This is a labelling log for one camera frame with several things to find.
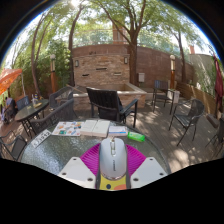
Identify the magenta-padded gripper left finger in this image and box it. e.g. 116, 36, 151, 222
57, 143, 102, 190

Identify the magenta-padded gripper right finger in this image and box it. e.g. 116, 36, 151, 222
125, 143, 168, 190

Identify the white computer mouse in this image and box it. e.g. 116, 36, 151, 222
98, 137, 129, 183

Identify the green packet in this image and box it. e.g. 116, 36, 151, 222
127, 131, 146, 143

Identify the open white book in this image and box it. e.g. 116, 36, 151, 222
79, 119, 111, 138

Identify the white printed label card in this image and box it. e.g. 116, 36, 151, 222
30, 129, 53, 149

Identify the small white closed book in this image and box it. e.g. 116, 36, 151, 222
108, 125, 129, 138

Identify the dark wicker armchair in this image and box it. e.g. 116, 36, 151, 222
28, 98, 78, 136
48, 86, 74, 109

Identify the black metal mesh chair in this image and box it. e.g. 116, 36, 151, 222
205, 116, 224, 158
15, 95, 31, 111
168, 98, 206, 147
152, 79, 176, 116
0, 130, 28, 161

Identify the black slatted wooden chair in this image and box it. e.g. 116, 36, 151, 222
85, 86, 139, 129

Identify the dark round side table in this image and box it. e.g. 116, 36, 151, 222
14, 98, 50, 138

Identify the white box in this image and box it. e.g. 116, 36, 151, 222
167, 89, 181, 104

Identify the closed red patio umbrella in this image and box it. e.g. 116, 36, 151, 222
213, 54, 224, 118

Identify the tall forked tree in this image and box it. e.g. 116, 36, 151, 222
89, 0, 161, 86

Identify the orange patio umbrella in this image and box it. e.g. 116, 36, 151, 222
0, 68, 23, 96

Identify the wooden lamp post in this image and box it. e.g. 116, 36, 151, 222
49, 53, 57, 94
169, 54, 176, 90

